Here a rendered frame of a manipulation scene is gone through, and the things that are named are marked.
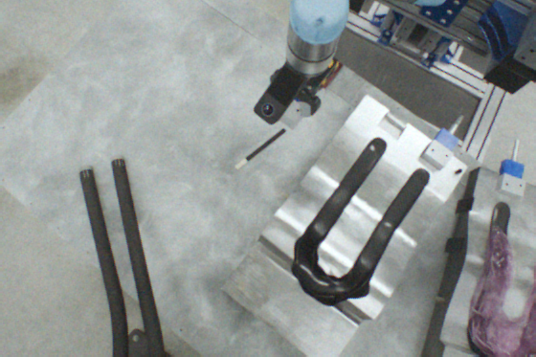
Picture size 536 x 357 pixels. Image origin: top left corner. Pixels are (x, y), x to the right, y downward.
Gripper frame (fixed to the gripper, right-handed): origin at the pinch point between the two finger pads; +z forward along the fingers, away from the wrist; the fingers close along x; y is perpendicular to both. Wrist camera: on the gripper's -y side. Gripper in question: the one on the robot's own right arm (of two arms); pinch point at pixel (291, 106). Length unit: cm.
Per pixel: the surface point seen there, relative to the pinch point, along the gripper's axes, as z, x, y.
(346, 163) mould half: 6.6, -15.0, -0.7
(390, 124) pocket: 8.7, -18.1, 12.9
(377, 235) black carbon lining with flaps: 6.0, -28.5, -9.1
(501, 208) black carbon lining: 10, -48, 13
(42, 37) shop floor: 95, 117, -7
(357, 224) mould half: 5.2, -23.9, -9.8
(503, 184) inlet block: 6.8, -44.5, 16.1
